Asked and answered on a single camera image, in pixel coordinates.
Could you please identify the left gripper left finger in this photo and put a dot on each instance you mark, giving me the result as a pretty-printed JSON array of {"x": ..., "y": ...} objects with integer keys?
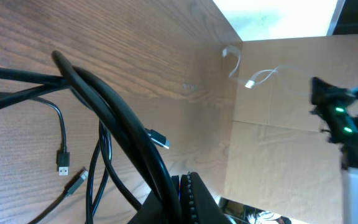
[{"x": 152, "y": 212}]

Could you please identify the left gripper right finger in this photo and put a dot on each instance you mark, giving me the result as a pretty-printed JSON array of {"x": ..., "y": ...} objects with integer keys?
[{"x": 197, "y": 204}]

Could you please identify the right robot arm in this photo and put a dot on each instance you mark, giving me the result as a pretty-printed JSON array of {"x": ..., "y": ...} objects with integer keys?
[{"x": 330, "y": 104}]

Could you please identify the brown cardboard panel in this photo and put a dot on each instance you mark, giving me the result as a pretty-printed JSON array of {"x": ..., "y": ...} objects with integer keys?
[{"x": 278, "y": 159}]

